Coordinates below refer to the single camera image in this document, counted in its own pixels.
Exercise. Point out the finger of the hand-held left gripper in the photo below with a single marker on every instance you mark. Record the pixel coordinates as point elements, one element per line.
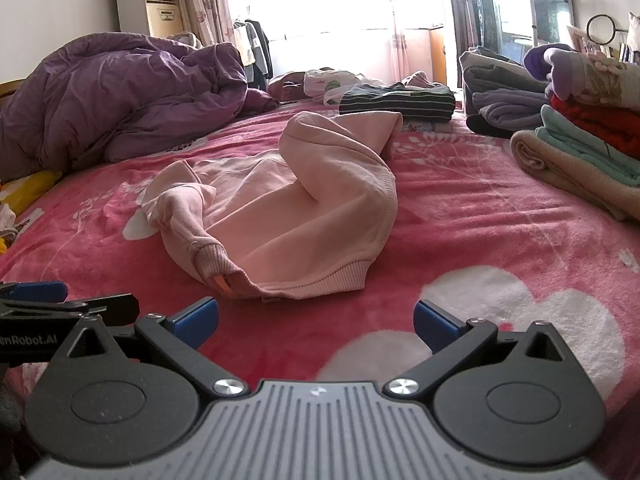
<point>115,307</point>
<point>42,291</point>

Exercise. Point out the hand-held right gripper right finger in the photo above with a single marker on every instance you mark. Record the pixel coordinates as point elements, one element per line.
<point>435,325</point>

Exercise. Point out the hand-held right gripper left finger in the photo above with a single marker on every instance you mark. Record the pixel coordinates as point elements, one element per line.
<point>197,322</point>

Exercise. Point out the pink sweatshirt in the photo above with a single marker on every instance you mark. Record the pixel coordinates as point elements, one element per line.
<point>280,220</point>

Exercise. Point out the stack of colourful folded clothes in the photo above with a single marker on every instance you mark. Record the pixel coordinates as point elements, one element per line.
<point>560,170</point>

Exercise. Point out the hanging clothes rack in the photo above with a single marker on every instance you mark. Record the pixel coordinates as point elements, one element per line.
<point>257,50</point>

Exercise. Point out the yellow plastic bag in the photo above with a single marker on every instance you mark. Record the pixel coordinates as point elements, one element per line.
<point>35,185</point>

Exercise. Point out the purple duvet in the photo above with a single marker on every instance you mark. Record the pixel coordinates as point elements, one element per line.
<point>100,95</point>

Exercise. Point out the dark striped folded garment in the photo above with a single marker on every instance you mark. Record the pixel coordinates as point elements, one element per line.
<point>395,102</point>

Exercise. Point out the teal folded garment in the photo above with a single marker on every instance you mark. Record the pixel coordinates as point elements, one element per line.
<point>565,140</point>

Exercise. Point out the lavender grey folded garment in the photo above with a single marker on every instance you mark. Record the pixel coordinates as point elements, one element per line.
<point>510,110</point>

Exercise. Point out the small pink cloth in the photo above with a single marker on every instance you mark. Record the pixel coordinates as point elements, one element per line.
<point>417,80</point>

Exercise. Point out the red folded garment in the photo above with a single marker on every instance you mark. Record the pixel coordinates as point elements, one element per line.
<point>600,125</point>

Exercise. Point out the grey folded blanket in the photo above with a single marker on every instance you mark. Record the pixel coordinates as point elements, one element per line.
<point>500,72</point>

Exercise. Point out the wooden cabinet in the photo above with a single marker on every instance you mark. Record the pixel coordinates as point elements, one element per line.
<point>438,55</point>

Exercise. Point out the purple floral folded blanket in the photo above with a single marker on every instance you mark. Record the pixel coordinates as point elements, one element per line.
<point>570,75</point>

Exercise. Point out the white standing air conditioner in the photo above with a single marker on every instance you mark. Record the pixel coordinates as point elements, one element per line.
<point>155,10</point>

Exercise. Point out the dark curtain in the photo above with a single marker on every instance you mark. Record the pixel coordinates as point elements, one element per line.
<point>460,10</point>

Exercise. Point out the glass cabinet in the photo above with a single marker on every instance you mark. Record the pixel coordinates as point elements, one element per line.
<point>550,5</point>

